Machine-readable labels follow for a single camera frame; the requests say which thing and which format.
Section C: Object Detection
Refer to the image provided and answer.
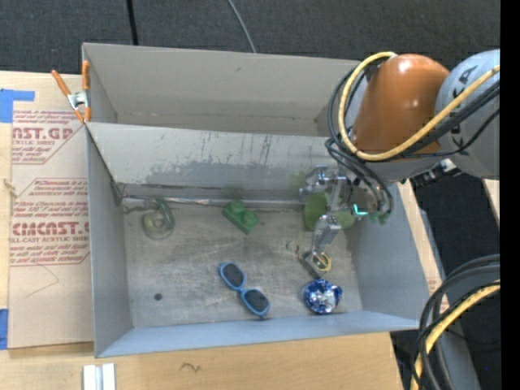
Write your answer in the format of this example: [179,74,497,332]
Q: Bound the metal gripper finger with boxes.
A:
[310,214,341,260]
[299,166,338,202]

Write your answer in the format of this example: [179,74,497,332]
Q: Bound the light green toy food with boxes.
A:
[303,191,357,232]

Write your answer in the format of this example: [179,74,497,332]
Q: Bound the yellow and black round tool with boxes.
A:
[298,250,334,280]

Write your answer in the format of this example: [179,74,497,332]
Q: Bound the blue and white crumpled packet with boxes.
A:
[301,279,344,316]

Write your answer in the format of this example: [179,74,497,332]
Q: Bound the dark green toy brick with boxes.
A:
[221,200,260,236]

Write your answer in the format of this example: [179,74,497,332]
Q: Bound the blue sunglasses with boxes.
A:
[217,261,271,320]

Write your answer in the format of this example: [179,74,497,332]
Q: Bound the grey metal bin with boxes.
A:
[80,41,432,359]

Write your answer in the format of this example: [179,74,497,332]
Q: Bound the clear glass thing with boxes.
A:
[141,198,176,241]

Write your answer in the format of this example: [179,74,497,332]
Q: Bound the brown cardboard board red print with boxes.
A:
[6,70,95,349]

